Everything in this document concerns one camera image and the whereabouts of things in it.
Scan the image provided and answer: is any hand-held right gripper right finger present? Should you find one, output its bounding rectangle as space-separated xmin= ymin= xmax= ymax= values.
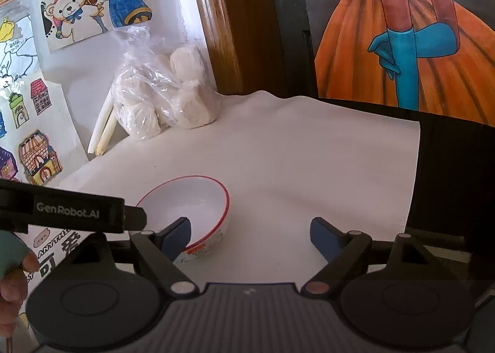
xmin=302 ymin=217 xmax=437 ymax=297

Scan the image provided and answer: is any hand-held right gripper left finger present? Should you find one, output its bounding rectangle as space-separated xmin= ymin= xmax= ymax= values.
xmin=48 ymin=217 xmax=200 ymax=297

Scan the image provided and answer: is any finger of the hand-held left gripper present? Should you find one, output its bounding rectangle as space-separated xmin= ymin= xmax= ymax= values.
xmin=124 ymin=204 xmax=148 ymax=231

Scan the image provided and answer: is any white bowl with red rim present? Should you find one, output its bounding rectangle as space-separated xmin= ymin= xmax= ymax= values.
xmin=135 ymin=176 xmax=230 ymax=265

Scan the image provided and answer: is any person's left hand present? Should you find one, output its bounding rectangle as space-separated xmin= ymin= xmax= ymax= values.
xmin=0 ymin=231 xmax=40 ymax=323

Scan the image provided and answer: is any cartoon printed white paper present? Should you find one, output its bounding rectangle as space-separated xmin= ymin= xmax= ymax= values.
xmin=22 ymin=226 xmax=90 ymax=281

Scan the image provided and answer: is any drawing of colourful houses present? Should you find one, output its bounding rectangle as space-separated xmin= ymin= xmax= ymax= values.
xmin=0 ymin=70 xmax=90 ymax=188

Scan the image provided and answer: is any cream rolled paper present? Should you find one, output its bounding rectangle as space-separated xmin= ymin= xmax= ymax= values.
xmin=97 ymin=113 xmax=117 ymax=156

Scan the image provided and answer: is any white rolled paper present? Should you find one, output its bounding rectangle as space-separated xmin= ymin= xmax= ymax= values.
xmin=87 ymin=92 xmax=115 ymax=154

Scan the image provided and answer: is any white tablecloth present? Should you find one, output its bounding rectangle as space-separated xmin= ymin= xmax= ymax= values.
xmin=58 ymin=90 xmax=421 ymax=286

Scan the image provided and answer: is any clear plastic bag of buns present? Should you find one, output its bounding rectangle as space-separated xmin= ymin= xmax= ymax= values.
xmin=112 ymin=25 xmax=223 ymax=142

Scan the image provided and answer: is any drawing of figure in blue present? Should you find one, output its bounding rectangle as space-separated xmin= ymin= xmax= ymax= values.
xmin=0 ymin=0 xmax=44 ymax=88

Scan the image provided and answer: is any dark door panel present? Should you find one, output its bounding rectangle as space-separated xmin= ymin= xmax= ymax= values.
xmin=263 ymin=0 xmax=322 ymax=99

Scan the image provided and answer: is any orange dress painting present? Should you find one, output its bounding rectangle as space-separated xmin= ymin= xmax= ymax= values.
xmin=296 ymin=0 xmax=495 ymax=126

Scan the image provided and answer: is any wooden door frame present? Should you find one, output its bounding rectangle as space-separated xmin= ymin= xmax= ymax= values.
xmin=186 ymin=0 xmax=256 ymax=95

